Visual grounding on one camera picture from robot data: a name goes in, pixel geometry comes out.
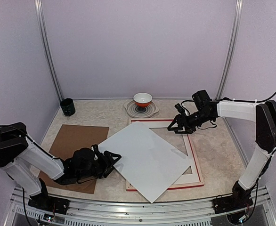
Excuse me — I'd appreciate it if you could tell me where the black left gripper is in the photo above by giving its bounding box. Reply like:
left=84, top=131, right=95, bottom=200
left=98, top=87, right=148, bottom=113
left=76, top=151, right=122, bottom=180

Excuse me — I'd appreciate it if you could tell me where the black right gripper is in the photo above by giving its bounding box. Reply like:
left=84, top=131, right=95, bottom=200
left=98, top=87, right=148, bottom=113
left=168, top=109, right=214, bottom=134

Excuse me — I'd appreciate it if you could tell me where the cat photo print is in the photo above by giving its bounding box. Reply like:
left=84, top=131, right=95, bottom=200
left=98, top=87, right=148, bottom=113
left=98, top=122, right=190, bottom=203

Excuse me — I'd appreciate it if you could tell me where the brown backing board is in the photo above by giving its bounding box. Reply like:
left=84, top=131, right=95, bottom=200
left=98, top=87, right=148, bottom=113
left=39, top=124, right=109, bottom=194

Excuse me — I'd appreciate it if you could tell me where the white mat board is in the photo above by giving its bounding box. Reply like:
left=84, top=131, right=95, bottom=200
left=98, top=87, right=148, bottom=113
left=128, top=118, right=203, bottom=190

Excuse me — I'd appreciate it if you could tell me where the red wooden picture frame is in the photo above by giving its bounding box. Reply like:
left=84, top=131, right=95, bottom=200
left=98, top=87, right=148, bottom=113
left=128, top=118, right=204, bottom=190

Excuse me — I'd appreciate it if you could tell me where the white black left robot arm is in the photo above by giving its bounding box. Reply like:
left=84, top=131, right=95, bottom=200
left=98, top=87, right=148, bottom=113
left=0, top=122, right=122, bottom=210

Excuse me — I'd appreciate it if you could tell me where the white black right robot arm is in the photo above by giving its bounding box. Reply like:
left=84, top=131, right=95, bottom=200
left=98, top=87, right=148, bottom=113
left=167, top=90, right=276, bottom=209

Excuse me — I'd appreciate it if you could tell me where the grey striped plate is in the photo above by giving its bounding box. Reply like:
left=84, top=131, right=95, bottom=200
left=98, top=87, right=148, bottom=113
left=124, top=100, right=159, bottom=118

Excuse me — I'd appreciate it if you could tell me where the orange white bowl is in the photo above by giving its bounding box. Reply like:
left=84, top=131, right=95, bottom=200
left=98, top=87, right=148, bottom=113
left=133, top=93, right=153, bottom=107

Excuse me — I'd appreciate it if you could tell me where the dark green mug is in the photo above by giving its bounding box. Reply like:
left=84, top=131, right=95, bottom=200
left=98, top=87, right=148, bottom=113
left=60, top=98, right=76, bottom=117

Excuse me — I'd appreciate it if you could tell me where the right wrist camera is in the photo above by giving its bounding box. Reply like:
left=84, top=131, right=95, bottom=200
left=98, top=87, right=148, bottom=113
left=174, top=104, right=189, bottom=116

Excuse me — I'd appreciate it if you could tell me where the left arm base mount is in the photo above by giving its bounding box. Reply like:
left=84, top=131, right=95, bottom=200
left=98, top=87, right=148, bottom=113
left=28, top=193, right=70, bottom=215

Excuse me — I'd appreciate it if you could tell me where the right aluminium post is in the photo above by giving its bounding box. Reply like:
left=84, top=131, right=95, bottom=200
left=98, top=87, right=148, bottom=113
left=214, top=0, right=244, bottom=102

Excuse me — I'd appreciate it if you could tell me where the aluminium post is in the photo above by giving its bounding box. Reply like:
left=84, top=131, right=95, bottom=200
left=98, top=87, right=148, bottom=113
left=214, top=0, right=244, bottom=102
left=34, top=0, right=64, bottom=102

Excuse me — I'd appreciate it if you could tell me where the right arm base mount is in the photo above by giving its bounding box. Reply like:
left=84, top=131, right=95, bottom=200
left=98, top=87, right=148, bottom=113
left=212, top=195, right=253, bottom=214

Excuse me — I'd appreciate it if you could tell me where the left aluminium post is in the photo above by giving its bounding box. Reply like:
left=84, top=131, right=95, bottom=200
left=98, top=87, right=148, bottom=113
left=34, top=0, right=64, bottom=102

